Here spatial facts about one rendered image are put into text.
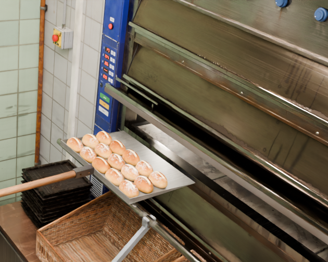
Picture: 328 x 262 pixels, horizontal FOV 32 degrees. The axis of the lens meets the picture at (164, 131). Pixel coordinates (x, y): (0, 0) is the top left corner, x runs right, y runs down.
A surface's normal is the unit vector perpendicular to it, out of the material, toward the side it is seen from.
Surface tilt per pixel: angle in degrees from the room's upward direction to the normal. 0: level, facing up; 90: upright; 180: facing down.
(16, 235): 0
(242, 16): 90
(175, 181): 0
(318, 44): 90
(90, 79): 90
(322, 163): 70
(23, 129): 90
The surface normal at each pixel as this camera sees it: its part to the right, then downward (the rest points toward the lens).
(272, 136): -0.69, -0.14
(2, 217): 0.13, -0.89
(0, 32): 0.61, 0.42
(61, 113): -0.78, 0.18
